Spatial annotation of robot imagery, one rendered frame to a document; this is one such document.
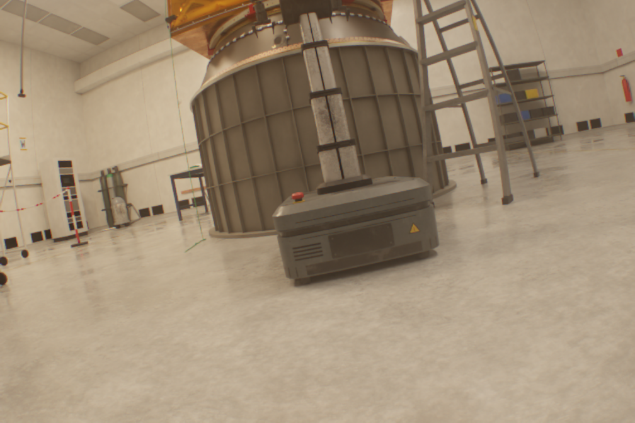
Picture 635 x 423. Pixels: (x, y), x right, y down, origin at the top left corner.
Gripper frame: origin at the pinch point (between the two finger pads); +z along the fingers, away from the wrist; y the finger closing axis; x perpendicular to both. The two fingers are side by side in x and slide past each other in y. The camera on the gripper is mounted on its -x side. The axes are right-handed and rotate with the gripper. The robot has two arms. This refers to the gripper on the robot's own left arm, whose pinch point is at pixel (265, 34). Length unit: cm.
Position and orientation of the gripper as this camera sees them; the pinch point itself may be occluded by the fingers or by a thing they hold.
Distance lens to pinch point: 217.6
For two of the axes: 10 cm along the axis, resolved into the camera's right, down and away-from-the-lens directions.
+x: 1.1, 5.2, -8.5
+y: -9.8, 2.0, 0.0
